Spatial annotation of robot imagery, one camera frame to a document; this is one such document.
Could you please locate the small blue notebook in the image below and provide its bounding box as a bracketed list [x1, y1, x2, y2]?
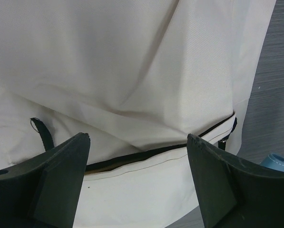
[260, 153, 284, 172]

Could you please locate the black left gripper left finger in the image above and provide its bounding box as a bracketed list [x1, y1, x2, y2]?
[0, 133, 90, 228]

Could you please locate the cream canvas backpack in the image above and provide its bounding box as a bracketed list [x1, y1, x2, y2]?
[0, 0, 275, 228]

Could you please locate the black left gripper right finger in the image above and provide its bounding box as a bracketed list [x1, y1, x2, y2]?
[187, 134, 284, 228]

